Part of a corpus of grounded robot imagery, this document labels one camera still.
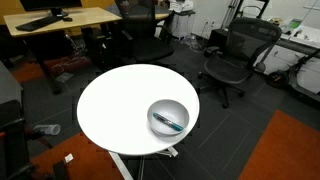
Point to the black mesh office chair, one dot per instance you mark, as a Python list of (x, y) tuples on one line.
[(226, 70)]

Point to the black box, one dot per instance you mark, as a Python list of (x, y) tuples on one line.
[(217, 38)]

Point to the black electric scooter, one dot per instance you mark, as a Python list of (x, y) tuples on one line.
[(277, 79)]

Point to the black computer mouse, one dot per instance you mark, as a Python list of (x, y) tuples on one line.
[(67, 19)]

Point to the black monitor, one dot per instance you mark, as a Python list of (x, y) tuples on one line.
[(50, 3)]

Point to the wooden desk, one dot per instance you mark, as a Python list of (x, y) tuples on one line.
[(86, 16)]

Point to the white side cabinet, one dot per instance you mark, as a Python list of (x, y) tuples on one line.
[(310, 71)]

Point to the black computer tower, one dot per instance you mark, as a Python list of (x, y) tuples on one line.
[(96, 45)]

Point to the small white paper tag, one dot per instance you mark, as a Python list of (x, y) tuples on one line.
[(68, 158)]

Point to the white printer stand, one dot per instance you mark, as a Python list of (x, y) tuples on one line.
[(181, 23)]

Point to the clear plastic cup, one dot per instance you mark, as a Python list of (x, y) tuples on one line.
[(48, 129)]

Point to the teal black marker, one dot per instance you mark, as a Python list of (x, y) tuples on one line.
[(166, 121)]

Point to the black grey furniture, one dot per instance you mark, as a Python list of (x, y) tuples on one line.
[(10, 133)]

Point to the grey bowl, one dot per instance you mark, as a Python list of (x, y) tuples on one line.
[(173, 109)]

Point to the white table base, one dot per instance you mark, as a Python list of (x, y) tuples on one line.
[(118, 163)]

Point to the black keyboard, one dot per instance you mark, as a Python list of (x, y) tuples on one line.
[(36, 23)]

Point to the black padded office chair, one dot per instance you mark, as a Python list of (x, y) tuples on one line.
[(146, 46)]

